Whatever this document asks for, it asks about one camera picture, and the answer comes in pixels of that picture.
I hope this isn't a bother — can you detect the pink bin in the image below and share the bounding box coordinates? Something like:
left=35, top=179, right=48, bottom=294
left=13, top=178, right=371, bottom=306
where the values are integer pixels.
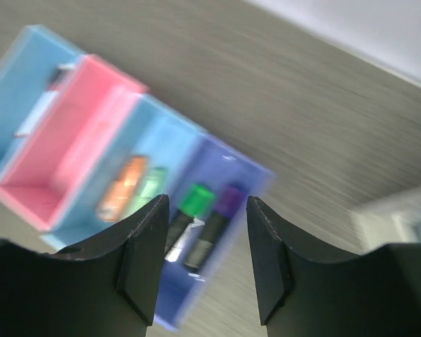
left=0, top=55, right=148, bottom=232

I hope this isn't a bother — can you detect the leftmost light blue bin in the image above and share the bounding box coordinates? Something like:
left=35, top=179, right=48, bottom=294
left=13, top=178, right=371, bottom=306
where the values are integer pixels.
left=0, top=25, right=83, bottom=175

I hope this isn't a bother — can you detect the purple cap black marker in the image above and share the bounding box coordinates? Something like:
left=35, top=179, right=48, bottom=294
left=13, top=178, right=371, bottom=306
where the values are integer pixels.
left=183, top=182, right=246, bottom=275

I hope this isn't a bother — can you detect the purple bin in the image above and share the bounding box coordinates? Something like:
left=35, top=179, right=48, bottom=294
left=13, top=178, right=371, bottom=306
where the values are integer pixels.
left=154, top=135, right=274, bottom=331

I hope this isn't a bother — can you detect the white desk file organizer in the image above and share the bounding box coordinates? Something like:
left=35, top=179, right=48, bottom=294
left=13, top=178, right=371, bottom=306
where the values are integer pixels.
left=351, top=186, right=421, bottom=251

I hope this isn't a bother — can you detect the light green eraser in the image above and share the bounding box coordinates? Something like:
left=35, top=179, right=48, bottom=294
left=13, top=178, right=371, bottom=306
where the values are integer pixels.
left=126, top=167, right=167, bottom=216

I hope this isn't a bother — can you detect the green cap black marker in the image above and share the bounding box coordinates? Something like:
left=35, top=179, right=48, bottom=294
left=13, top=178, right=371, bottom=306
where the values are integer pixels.
left=164, top=184, right=215, bottom=262

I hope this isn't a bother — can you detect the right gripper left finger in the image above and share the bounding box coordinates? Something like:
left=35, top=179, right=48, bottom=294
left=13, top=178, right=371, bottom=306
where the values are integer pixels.
left=0, top=194, right=170, bottom=336

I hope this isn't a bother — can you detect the orange highlighter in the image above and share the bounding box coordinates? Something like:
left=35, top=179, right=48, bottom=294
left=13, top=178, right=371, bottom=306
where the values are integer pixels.
left=96, top=155, right=148, bottom=223

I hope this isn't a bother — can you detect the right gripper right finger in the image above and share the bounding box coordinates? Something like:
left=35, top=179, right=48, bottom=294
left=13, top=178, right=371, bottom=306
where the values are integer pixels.
left=246, top=197, right=421, bottom=336

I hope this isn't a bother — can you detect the light blue bin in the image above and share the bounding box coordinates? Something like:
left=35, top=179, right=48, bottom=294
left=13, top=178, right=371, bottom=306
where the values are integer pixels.
left=41, top=94, right=204, bottom=250
left=0, top=25, right=83, bottom=175

